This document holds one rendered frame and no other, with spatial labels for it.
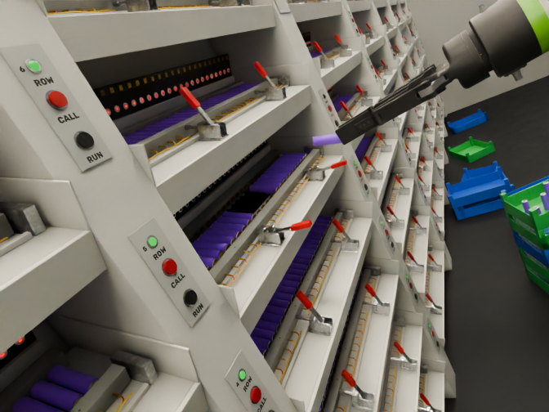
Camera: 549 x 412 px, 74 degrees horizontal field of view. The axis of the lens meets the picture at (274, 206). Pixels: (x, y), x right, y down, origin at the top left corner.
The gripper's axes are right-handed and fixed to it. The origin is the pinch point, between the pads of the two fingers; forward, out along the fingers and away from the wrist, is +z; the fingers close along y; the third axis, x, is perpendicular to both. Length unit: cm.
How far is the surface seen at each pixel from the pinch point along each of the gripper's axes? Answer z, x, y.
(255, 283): 16.6, -8.2, -26.4
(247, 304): 15.8, -8.7, -30.7
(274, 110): 13.1, 10.5, 3.1
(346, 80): 24, 5, 97
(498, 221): 6, -101, 132
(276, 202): 19.5, -3.8, -5.6
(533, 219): -12, -67, 66
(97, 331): 24.7, 1.4, -43.2
